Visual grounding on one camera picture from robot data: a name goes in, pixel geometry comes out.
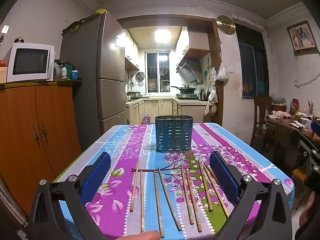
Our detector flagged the white microwave oven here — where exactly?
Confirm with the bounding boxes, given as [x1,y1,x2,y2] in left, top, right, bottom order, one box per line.
[6,42,55,83]

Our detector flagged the gold round wall clock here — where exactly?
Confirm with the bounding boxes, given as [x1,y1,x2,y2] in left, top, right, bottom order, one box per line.
[216,15,236,35]

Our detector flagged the barred kitchen window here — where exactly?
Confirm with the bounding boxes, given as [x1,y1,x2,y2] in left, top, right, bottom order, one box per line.
[145,51,171,93]

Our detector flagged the pink cloth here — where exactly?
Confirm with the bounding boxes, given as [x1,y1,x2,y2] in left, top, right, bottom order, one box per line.
[271,111,292,119]

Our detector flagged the brown refrigerator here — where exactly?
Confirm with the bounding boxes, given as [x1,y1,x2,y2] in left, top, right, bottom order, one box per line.
[60,11,127,151]

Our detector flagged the beige kitchen cabinets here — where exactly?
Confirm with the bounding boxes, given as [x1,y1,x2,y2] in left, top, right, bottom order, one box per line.
[126,98,209,125]
[176,30,211,60]

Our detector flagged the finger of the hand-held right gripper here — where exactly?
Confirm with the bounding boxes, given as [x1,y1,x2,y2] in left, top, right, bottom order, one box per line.
[311,120,320,153]
[296,139,320,171]

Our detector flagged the floral striped tablecloth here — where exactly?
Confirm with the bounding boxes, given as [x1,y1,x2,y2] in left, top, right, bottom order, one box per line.
[54,122,294,240]

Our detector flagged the white wall cable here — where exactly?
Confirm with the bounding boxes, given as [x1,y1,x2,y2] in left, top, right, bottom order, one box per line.
[294,73,320,88]

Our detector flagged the orange wooden cabinet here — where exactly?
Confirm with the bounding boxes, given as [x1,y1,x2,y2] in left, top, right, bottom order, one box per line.
[0,79,82,215]

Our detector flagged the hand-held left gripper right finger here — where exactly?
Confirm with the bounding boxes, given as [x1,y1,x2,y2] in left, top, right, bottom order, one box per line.
[209,151,292,240]

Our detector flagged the dark room window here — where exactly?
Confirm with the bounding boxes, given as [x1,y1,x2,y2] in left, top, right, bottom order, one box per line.
[234,23,270,100]

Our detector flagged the beige upper kitchen cabinets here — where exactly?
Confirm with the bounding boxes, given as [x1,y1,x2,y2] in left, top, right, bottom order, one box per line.
[176,30,211,60]

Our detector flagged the beige lower kitchen cabinets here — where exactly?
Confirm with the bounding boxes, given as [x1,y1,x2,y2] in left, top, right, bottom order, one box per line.
[126,98,209,125]

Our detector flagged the yellow green bundle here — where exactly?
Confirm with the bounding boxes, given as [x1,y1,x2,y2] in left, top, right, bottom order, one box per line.
[62,8,108,34]

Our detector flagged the blue perforated utensil holder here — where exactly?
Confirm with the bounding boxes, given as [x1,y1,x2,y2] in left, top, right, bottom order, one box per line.
[155,115,194,153]

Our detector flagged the person's right hand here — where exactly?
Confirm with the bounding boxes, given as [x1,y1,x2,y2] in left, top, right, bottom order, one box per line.
[299,192,320,233]

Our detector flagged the person's left hand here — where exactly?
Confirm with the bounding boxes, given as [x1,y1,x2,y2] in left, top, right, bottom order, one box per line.
[122,230,161,240]

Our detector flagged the hanging white plastic bag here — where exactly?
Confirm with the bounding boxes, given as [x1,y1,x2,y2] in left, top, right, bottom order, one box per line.
[217,63,229,81]

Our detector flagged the hanging white cloths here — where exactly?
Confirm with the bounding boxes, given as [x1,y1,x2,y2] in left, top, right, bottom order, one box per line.
[204,67,218,116]

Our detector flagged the blue flower wall sticker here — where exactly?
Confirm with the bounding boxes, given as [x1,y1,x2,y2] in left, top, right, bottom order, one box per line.
[202,57,211,81]

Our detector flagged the square kitchen ceiling light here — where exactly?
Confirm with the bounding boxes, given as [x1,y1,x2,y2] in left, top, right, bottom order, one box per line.
[154,29,172,43]

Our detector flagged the steel range hood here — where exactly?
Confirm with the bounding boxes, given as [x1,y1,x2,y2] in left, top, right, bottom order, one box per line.
[176,58,203,84]

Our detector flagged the glass storage jar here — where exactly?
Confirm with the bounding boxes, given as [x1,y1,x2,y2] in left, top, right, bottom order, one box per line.
[290,98,300,116]

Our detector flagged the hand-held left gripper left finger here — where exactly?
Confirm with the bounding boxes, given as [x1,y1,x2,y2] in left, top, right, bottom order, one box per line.
[29,152,112,240]

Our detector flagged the bunch of wooden chopsticks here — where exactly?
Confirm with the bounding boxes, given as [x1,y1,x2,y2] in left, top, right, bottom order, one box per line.
[129,160,229,238]

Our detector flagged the small wooden stool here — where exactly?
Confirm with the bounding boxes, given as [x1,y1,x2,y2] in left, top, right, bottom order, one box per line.
[291,167,308,211]

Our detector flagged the framed elephant picture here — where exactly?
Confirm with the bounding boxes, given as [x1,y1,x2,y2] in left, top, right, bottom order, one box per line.
[286,20,318,55]

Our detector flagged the dark wooden side table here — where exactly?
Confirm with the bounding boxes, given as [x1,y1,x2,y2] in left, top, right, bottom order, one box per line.
[264,114,320,178]

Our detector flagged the wooden chair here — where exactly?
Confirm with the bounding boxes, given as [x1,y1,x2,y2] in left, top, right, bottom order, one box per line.
[251,95,273,151]

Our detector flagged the black wok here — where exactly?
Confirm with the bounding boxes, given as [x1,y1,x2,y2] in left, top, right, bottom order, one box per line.
[171,85,197,93]

